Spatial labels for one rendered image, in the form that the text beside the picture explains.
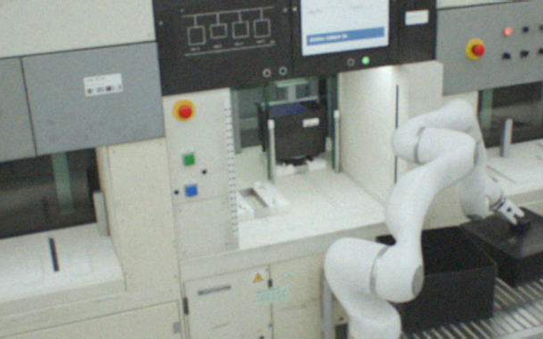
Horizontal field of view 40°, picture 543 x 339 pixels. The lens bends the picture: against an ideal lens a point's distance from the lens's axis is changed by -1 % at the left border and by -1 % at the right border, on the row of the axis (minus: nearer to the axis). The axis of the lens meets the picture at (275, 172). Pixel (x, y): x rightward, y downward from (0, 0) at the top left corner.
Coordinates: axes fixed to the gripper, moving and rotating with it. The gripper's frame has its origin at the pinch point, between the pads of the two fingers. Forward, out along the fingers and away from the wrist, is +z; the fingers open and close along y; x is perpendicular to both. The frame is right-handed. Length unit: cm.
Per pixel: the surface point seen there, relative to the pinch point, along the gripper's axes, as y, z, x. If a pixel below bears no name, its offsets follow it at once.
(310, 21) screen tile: 30, -89, -7
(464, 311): -21.7, -21.4, 33.9
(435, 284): -19, -35, 33
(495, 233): 2.0, -3.1, 6.9
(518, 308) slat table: -23.6, -5.2, 23.3
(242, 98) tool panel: 119, -45, 16
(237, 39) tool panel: 33, -103, 11
